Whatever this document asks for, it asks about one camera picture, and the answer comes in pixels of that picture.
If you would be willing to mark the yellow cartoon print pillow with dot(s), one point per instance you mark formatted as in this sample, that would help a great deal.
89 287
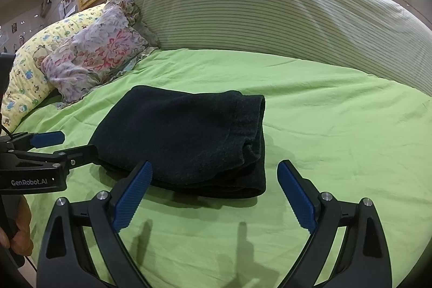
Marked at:
28 86

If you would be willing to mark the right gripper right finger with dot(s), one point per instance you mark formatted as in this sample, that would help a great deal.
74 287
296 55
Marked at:
319 214

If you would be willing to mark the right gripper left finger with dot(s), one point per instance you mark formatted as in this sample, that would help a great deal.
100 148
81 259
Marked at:
111 211

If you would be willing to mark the striped bed headboard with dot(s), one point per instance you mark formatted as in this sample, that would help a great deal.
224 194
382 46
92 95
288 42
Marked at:
378 37

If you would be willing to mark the pink floral pillow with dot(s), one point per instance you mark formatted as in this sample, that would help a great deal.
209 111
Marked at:
101 52

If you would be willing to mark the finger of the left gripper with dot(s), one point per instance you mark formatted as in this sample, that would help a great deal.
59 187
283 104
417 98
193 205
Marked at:
27 141
78 156

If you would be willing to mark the person's left hand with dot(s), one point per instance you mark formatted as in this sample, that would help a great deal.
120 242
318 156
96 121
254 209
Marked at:
17 208

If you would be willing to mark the dark navy pants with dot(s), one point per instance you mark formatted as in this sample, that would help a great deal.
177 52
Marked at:
208 144

